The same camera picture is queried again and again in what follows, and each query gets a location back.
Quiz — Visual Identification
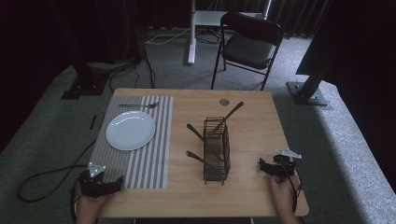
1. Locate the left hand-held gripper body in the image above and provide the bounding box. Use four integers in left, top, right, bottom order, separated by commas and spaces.
78, 161, 119, 199

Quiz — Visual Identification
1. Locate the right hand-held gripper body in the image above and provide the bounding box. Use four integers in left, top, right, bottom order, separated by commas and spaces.
270, 147, 303, 185

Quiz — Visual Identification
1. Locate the person's left hand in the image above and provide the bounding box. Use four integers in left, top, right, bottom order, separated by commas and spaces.
75, 191, 110, 224

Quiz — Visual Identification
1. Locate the grey white striped placemat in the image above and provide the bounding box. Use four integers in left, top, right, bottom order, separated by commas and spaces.
89, 94, 175, 190

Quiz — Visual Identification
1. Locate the white round plate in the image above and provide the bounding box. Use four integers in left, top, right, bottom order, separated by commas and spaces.
106, 110, 157, 152

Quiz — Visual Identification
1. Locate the metal fork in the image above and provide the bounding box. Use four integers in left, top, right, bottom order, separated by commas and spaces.
118, 101, 161, 109

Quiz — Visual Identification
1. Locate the black metal stand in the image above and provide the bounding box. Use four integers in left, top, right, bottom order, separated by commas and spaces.
46, 0, 110, 101

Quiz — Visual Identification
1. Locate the black folding chair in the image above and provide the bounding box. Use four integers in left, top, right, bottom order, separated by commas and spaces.
210, 11, 285, 91

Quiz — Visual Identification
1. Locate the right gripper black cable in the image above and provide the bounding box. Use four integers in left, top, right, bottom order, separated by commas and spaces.
279, 162, 303, 215

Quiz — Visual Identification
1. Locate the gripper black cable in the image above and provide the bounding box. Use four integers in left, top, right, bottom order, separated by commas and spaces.
279, 162, 303, 215
69, 176, 84, 224

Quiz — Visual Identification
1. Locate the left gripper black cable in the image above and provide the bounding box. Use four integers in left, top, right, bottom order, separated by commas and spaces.
69, 176, 84, 224

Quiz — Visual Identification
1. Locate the black wire cutlery rack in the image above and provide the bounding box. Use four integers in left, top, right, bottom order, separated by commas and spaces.
203, 116, 233, 187

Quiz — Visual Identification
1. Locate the long black floor cable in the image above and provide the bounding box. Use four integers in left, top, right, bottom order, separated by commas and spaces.
16, 139, 98, 203

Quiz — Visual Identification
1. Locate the long dark-handled utensil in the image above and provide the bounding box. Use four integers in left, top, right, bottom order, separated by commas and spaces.
207, 101, 246, 138

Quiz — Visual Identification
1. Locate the black stand with base plate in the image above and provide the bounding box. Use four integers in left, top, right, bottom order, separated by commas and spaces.
285, 63, 333, 111

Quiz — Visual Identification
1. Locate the black floor cable bundle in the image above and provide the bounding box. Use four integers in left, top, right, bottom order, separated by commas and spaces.
107, 46, 157, 91

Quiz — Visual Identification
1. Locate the white desk frame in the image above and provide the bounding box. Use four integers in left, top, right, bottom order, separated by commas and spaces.
187, 0, 273, 66

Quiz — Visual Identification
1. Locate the white floor cable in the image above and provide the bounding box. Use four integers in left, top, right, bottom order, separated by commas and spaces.
144, 27, 191, 46

